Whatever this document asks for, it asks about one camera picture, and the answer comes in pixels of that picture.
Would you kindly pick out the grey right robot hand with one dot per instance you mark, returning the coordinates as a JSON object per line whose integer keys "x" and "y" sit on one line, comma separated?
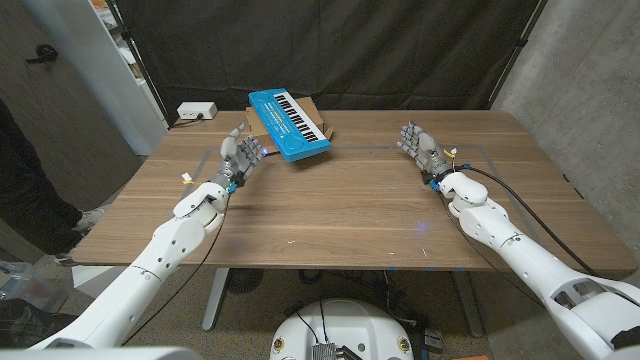
{"x": 425, "y": 147}

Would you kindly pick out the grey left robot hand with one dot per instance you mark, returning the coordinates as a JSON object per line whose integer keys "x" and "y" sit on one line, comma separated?
{"x": 240, "y": 157}

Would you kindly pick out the blue toy piano keyboard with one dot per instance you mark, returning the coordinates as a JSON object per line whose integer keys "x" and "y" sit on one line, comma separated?
{"x": 280, "y": 125}

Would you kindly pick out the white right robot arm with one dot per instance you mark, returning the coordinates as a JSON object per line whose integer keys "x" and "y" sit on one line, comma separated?
{"x": 490, "y": 220}

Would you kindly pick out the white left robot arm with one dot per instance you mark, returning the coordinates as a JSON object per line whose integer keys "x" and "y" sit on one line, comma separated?
{"x": 170, "y": 245}

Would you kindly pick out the white power strip box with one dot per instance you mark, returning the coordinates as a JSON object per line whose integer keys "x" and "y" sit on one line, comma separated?
{"x": 196, "y": 110}

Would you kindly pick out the cardboard packing box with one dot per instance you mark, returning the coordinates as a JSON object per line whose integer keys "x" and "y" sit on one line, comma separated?
{"x": 312, "y": 107}

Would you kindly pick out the white box under table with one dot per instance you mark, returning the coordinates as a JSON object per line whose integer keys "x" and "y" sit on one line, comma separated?
{"x": 95, "y": 280}

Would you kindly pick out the black backdrop curtain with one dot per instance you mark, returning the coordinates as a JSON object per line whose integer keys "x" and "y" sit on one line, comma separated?
{"x": 375, "y": 50}

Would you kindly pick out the round black floor fan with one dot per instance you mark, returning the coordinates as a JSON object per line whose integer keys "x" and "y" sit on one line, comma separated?
{"x": 243, "y": 280}

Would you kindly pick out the black backdrop stand pole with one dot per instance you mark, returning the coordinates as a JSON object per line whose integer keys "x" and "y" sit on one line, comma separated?
{"x": 520, "y": 42}
{"x": 137, "y": 57}

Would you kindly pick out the grey table leg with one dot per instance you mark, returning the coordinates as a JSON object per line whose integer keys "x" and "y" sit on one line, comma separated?
{"x": 467, "y": 305}
{"x": 215, "y": 300}

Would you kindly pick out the dark wooden door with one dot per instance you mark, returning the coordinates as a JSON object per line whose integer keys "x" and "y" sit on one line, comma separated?
{"x": 65, "y": 115}

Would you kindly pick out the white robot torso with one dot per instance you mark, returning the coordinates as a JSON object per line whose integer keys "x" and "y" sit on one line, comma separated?
{"x": 345, "y": 325}

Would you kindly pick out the grey heat sink module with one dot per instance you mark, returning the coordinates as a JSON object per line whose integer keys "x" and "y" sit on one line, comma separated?
{"x": 325, "y": 351}

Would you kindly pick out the person in dark clothes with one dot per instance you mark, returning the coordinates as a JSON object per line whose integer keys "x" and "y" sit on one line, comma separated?
{"x": 25, "y": 200}

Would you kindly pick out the clear plastic storage bin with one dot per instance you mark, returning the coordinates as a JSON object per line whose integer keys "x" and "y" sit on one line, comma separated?
{"x": 30, "y": 287}

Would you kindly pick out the black bag on floor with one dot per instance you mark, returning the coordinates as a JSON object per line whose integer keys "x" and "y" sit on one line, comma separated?
{"x": 30, "y": 320}

